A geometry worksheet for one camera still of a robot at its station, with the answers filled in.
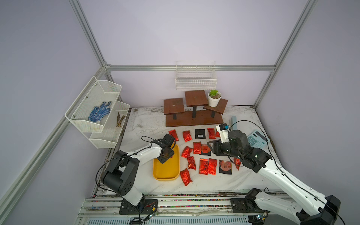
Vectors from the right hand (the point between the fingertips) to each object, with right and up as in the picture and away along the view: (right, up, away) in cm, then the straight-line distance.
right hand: (211, 144), depth 75 cm
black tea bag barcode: (-3, +3, +30) cm, 30 cm away
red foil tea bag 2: (+4, -15, +14) cm, 21 cm away
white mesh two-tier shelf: (-67, +4, +16) cm, 69 cm away
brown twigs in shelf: (-59, +13, +19) cm, 64 cm away
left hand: (-25, -11, +17) cm, 32 cm away
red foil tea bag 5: (-2, -16, +12) cm, 20 cm away
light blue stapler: (+24, +14, +33) cm, 43 cm away
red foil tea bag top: (-12, +2, +26) cm, 29 cm away
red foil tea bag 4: (-6, -6, +21) cm, 22 cm away
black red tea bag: (+12, -17, +14) cm, 24 cm away
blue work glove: (-63, +17, +2) cm, 65 cm away
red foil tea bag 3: (-13, -8, +18) cm, 24 cm away
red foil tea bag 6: (-14, -20, +7) cm, 25 cm away
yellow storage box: (-23, -16, +7) cm, 29 cm away
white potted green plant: (+6, +29, +21) cm, 36 cm away
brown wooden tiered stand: (0, +19, +36) cm, 41 cm away
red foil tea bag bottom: (-10, -13, +12) cm, 20 cm away
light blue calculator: (+39, -1, +24) cm, 46 cm away
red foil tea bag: (+2, +6, -9) cm, 11 cm away
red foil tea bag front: (-23, +4, +30) cm, 38 cm away
